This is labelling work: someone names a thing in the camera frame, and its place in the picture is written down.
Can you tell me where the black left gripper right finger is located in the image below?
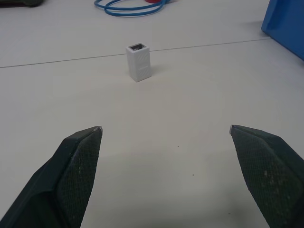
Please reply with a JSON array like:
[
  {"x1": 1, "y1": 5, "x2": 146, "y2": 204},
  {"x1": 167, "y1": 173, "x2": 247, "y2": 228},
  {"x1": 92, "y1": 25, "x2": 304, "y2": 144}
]
[{"x1": 229, "y1": 124, "x2": 304, "y2": 228}]

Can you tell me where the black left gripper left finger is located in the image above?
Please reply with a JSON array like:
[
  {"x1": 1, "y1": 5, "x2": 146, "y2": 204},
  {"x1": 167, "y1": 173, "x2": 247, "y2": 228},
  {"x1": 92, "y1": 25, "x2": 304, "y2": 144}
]
[{"x1": 0, "y1": 126, "x2": 104, "y2": 228}]

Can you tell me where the small white plastic block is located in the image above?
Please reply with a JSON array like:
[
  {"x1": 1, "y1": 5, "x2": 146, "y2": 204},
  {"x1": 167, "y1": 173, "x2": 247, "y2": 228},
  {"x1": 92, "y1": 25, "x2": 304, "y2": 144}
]
[{"x1": 125, "y1": 42, "x2": 152, "y2": 83}]

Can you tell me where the blue plastic bin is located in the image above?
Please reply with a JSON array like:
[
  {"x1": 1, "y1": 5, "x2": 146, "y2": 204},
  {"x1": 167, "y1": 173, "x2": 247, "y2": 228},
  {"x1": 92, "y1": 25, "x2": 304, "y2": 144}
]
[{"x1": 261, "y1": 0, "x2": 304, "y2": 61}]

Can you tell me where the dark flat object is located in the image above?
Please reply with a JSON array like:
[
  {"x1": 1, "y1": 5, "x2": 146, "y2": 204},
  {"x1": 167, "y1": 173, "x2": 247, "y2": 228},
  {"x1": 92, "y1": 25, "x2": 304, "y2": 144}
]
[{"x1": 0, "y1": 0, "x2": 48, "y2": 9}]

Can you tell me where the blue cable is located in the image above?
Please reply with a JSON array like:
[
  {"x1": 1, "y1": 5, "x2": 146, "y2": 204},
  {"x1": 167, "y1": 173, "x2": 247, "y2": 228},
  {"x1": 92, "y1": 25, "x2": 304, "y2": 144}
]
[{"x1": 94, "y1": 0, "x2": 177, "y2": 17}]

